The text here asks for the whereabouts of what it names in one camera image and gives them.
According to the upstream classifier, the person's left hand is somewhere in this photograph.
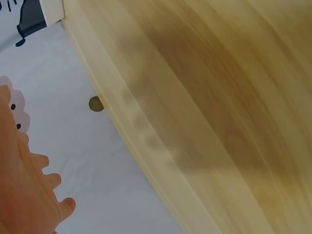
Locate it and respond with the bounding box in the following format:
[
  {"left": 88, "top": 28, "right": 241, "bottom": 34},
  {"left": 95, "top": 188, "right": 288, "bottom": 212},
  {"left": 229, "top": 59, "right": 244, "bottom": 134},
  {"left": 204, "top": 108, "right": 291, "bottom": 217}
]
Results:
[{"left": 0, "top": 84, "right": 77, "bottom": 234}]

